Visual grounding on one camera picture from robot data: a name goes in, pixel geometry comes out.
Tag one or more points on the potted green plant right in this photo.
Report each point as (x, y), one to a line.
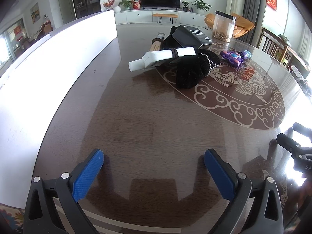
(202, 7)

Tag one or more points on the white storage box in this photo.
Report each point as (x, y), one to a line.
(32, 89)

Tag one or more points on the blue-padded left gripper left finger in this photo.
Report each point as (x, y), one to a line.
(41, 215)

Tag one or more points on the gold tube with hair tie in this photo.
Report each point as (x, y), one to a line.
(157, 42)

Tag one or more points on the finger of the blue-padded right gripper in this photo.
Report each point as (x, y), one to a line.
(301, 129)
(292, 146)

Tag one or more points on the black odor removing bar box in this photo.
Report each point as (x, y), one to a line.
(187, 36)

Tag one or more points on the grey curtain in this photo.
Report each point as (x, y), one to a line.
(254, 11)

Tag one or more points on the wooden dining chair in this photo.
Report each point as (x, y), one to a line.
(277, 48)

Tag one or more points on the purple toy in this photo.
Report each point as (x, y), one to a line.
(235, 58)

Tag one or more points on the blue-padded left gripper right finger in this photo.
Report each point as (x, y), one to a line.
(265, 215)

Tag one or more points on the red flower vase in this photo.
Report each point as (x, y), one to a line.
(108, 5)

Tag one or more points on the red wall hanging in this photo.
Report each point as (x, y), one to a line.
(272, 4)

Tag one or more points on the wooden bench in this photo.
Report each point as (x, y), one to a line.
(172, 17)

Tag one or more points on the clear plastic jar with snacks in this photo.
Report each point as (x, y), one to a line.
(222, 29)

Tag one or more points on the potted green plant left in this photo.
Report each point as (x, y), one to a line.
(126, 4)

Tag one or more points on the orange lounge chair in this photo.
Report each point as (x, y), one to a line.
(242, 25)

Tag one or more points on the potted green plant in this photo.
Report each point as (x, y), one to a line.
(202, 7)
(126, 4)

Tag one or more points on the black fuzzy fabric item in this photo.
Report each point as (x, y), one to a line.
(190, 70)

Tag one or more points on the framed wall painting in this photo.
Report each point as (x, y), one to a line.
(35, 13)

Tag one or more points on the white tv cabinet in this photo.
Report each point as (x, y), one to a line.
(145, 16)

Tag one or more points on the white tube with hair tie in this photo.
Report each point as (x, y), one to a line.
(156, 58)

